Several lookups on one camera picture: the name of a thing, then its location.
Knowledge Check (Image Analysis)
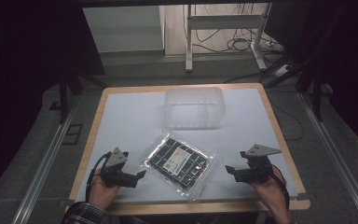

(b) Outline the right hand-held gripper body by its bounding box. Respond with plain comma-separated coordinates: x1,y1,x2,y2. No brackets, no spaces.
240,143,282,184

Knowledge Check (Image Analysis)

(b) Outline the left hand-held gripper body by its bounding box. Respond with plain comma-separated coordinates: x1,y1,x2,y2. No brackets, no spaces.
100,147,139,189

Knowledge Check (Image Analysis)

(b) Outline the clear bag of black parts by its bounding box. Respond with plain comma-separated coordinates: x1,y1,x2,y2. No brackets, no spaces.
142,132,217,201

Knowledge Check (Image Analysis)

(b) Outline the clear plastic storage box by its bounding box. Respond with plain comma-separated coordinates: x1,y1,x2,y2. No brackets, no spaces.
163,86,227,131

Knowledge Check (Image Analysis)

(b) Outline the person's right hand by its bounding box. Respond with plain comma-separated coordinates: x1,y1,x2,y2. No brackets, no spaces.
249,167,289,213

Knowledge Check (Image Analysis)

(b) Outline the person's left hand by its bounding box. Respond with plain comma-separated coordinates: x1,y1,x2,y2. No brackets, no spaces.
88,167,121,210

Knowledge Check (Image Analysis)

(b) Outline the white table mat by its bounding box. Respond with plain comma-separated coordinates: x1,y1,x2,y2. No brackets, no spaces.
76,88,298,203

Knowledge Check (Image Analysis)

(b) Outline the black floor socket plate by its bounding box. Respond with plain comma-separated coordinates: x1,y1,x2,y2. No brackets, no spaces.
62,123,84,146

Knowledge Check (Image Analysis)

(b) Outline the black metal stand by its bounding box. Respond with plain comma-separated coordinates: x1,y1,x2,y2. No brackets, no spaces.
295,52,334,122
49,69,106,125

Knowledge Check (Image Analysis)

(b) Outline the white power strip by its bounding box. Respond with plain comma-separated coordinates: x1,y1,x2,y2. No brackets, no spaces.
274,63,294,77

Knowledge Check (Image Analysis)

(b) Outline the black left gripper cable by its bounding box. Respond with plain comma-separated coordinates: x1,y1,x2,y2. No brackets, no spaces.
85,151,113,203

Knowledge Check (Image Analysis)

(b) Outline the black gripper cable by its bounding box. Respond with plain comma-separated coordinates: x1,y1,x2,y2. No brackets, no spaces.
271,165,291,210
85,151,113,203

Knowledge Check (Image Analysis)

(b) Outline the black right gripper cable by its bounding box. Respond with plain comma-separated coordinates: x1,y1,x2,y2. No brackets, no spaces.
271,165,291,210

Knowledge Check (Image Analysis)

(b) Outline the metal floor rail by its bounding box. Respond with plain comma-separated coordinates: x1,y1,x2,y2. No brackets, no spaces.
10,97,79,224
297,92,358,224

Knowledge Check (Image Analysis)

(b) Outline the tangle of black floor cables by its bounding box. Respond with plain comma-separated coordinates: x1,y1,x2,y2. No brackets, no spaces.
183,4,288,82

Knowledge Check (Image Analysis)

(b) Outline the pale grey wall panel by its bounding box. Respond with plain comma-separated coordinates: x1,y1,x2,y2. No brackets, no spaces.
82,5,165,53

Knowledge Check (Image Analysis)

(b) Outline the white metal desk frame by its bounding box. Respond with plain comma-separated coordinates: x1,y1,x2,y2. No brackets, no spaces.
185,3,272,73

